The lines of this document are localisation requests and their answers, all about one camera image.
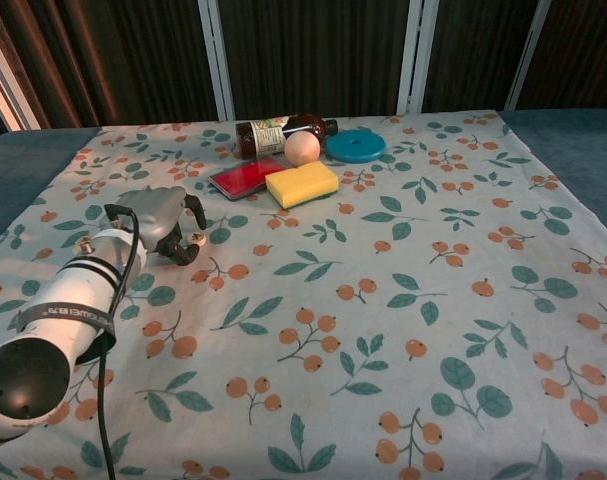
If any floral print tablecloth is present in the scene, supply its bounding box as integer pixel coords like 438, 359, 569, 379
0, 110, 607, 480

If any brown glass bottle with label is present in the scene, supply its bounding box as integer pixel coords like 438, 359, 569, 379
234, 114, 340, 160

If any red ink pad case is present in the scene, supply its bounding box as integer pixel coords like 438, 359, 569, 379
207, 155, 285, 202

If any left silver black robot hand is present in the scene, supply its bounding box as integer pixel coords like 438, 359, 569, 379
105, 185, 208, 267

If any yellow sponge block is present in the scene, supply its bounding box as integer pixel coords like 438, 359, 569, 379
265, 160, 340, 210

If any blue round disc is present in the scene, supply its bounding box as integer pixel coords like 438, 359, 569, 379
324, 127, 387, 163

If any white screen frame post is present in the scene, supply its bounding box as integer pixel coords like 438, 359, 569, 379
0, 14, 40, 132
502, 0, 555, 113
197, 0, 237, 122
396, 0, 437, 116

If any beige wooden ball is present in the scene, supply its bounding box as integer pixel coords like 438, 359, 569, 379
284, 131, 324, 168

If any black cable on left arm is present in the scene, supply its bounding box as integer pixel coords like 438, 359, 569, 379
96, 203, 143, 480

